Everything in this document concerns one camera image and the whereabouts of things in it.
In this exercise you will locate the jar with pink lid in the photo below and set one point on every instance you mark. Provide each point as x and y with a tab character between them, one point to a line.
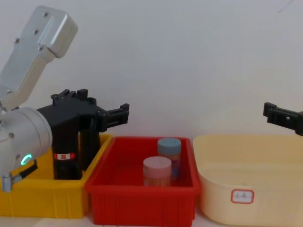
156	172

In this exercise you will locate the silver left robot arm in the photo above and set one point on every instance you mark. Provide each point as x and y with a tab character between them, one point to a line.
26	132

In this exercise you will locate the jar with blue lid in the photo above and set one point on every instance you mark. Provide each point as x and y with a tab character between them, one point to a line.
169	145

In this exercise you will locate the cream plastic basin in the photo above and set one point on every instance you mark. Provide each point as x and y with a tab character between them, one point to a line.
267	165

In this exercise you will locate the white label with red border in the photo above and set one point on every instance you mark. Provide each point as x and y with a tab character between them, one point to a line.
242	196

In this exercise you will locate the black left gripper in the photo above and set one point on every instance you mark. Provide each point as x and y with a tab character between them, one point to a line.
71	113

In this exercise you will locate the plain black bottle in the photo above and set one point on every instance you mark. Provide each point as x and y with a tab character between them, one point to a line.
88	149

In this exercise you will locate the yellow plastic bin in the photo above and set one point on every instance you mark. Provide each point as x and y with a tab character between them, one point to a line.
42	196

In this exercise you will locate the red plastic bin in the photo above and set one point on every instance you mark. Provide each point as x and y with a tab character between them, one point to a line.
132	203

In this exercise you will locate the black bottle with red label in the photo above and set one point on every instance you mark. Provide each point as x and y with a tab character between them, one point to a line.
64	165

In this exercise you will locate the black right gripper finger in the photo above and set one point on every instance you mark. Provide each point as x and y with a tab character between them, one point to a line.
281	117

